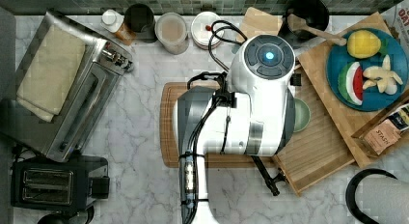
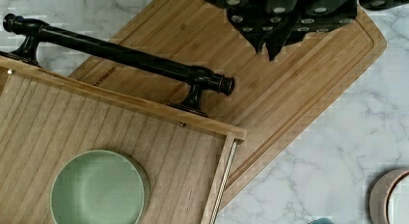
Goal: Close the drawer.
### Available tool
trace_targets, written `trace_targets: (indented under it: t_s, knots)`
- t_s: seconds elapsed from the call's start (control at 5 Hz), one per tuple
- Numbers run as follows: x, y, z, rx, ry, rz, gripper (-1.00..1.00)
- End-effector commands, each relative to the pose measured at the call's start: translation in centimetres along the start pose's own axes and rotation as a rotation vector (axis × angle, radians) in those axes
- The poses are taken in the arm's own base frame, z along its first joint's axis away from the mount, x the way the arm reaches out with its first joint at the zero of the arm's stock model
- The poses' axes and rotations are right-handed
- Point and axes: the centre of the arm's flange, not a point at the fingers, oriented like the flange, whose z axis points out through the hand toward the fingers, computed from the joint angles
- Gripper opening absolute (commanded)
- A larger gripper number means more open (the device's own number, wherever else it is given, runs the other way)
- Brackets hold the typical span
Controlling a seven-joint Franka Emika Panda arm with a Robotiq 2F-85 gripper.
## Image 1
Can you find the toy peeled banana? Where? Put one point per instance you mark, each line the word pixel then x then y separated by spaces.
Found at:
pixel 385 79

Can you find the black toaster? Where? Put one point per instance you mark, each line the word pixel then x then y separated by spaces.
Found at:
pixel 41 184

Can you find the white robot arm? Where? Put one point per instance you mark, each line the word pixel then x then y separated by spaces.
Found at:
pixel 252 112

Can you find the beige folded cloth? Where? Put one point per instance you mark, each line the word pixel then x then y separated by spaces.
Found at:
pixel 47 81

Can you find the glass jar beige lid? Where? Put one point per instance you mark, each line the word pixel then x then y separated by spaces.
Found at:
pixel 171 31

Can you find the toy watermelon slice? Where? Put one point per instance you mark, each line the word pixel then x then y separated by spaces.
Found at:
pixel 350 83

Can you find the black curved base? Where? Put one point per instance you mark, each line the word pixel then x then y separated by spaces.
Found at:
pixel 351 192

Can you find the bamboo cutting board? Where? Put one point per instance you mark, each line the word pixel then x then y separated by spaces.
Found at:
pixel 171 92

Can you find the white round container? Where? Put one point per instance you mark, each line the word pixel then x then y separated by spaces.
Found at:
pixel 201 30

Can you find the yellow toy lemon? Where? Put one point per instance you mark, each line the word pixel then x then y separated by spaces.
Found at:
pixel 363 44

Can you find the black bowl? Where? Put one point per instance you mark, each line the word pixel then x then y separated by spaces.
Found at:
pixel 314 12

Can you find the silver toaster oven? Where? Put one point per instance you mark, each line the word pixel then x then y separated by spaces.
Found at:
pixel 103 64

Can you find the stash tea bag box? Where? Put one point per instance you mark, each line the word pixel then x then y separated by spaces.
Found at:
pixel 389 131

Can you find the wooden spoon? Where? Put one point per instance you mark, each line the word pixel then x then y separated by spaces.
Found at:
pixel 297 23

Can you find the wooden drawer cabinet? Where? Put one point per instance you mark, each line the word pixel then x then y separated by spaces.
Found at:
pixel 351 123

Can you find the black cup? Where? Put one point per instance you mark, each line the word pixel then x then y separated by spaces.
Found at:
pixel 140 19

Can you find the blue plate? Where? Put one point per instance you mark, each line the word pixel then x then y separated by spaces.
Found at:
pixel 372 99

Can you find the small wooden board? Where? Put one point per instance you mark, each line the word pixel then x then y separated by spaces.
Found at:
pixel 256 22

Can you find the green bowl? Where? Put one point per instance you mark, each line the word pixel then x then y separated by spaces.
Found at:
pixel 302 115

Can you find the spice bottle white cap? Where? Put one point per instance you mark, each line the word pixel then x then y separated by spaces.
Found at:
pixel 113 22

